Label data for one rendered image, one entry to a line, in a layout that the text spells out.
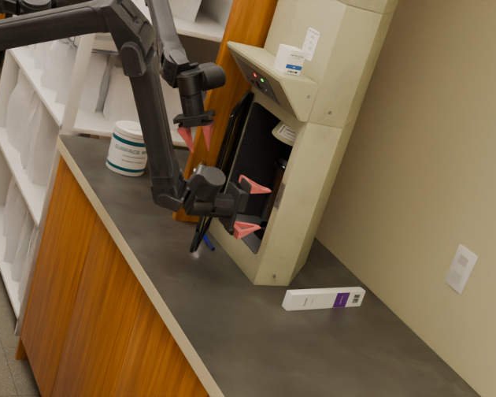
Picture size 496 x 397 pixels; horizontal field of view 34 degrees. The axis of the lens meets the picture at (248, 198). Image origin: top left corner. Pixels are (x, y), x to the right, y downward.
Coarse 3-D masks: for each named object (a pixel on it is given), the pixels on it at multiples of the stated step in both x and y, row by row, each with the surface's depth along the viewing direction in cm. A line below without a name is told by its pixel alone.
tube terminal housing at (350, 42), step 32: (288, 0) 214; (320, 0) 201; (288, 32) 213; (352, 32) 196; (384, 32) 212; (320, 64) 199; (352, 64) 200; (256, 96) 225; (320, 96) 200; (352, 96) 204; (320, 128) 204; (352, 128) 225; (288, 160) 208; (320, 160) 209; (224, 192) 236; (288, 192) 209; (320, 192) 214; (288, 224) 213; (256, 256) 217; (288, 256) 218
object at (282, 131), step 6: (276, 126) 219; (282, 126) 216; (288, 126) 215; (276, 132) 217; (282, 132) 215; (288, 132) 214; (294, 132) 213; (282, 138) 215; (288, 138) 214; (294, 138) 213; (288, 144) 213
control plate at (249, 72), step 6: (240, 66) 219; (246, 66) 213; (246, 72) 218; (252, 72) 212; (246, 78) 222; (252, 78) 216; (258, 78) 210; (264, 78) 204; (252, 84) 221; (264, 84) 208; (264, 90) 212; (270, 90) 206; (270, 96) 210; (276, 102) 209
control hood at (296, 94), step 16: (240, 48) 213; (256, 48) 220; (256, 64) 204; (272, 64) 205; (272, 80) 198; (288, 80) 194; (304, 80) 197; (288, 96) 196; (304, 96) 198; (288, 112) 204; (304, 112) 200
